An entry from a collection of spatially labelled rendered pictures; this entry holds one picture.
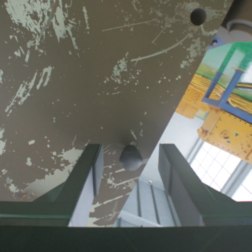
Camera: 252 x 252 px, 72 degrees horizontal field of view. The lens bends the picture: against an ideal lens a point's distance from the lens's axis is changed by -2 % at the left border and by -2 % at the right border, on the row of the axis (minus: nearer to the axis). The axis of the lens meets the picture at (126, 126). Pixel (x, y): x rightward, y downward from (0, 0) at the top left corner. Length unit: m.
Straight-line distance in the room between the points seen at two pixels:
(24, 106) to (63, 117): 0.04
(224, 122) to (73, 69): 3.20
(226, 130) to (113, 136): 3.22
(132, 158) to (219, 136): 3.21
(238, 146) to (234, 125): 0.38
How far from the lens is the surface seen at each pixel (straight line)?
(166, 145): 0.16
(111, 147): 0.17
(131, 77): 0.16
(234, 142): 3.50
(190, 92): 6.38
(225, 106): 3.30
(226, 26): 0.21
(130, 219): 12.83
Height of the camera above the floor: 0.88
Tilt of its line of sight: 13 degrees up
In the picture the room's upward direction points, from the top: 154 degrees counter-clockwise
